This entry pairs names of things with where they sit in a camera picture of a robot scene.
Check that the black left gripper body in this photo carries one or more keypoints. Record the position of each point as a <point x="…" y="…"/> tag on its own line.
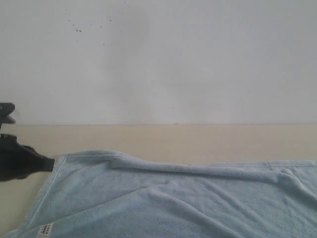
<point x="14" y="158"/>

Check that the light blue fleece towel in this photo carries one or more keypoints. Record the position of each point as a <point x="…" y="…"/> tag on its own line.
<point x="108" y="194"/>

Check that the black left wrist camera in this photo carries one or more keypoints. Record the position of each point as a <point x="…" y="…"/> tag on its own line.
<point x="6" y="109"/>

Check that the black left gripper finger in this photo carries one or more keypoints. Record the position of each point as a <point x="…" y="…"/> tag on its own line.
<point x="37" y="162"/>

